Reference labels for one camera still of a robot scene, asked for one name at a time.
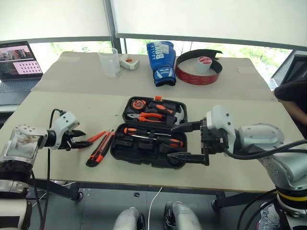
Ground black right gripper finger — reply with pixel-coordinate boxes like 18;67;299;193
170;120;205;133
166;153;210;167

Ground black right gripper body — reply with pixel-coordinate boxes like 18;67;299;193
200;117;228;155

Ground open laptop computer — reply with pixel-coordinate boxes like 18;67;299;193
0;41;44;106

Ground white roller blind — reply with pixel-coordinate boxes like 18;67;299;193
0;0;113;44
110;0;307;47

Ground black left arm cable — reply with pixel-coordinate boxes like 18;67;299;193
31;108;67;230

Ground white tape roll red top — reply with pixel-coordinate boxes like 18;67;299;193
195;56;214;74

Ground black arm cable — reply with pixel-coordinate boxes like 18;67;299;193
31;108;67;230
222;139;307;161

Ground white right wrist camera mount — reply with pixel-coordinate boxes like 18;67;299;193
206;104;237;154

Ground orange handled pliers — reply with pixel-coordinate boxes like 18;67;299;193
126;112;166;123

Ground person in dark clothing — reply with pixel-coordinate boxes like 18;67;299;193
274;78;307;140

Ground white floor cable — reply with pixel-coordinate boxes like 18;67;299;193
147;186;164;230

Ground red black coiled strip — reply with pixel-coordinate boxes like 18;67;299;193
174;48;224;86

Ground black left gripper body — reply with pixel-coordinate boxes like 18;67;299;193
62;129;79;151

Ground orange black utility knife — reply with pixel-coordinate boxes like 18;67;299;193
85;129;116;168

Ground dark window frame post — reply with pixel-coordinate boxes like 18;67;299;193
103;0;126;55

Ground black plastic tool case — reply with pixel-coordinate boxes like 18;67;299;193
110;96;189;169

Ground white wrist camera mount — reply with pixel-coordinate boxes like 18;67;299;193
51;111;81;150
206;104;237;154

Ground white grey sneaker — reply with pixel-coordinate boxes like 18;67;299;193
256;203;282;230

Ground thin orange hand tool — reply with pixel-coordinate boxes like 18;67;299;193
79;130;107;149

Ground black floor cable bundle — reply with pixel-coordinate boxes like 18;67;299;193
236;188;280;230

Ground grey rounded robot foot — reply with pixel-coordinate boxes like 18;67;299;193
112;207;146;230
164;201;202;230

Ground claw hammer orange black handle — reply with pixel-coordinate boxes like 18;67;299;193
146;101;188;126

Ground orange black tape measure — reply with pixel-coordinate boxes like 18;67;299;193
130;99;147;111

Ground orange black short screwdriver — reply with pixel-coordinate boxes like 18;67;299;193
123;127;172;138

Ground orange black long screwdriver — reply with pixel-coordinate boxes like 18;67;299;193
130;134;184;148

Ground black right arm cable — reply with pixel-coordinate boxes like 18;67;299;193
222;139;307;161

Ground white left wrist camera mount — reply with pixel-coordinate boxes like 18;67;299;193
51;111;81;150

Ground black table leg frame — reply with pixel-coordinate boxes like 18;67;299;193
211;188;279;211
30;179;84;201

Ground clear plastic measuring cup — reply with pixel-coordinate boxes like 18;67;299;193
97;47;121;78

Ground blue boxing glove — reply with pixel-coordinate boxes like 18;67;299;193
146;41;177;88

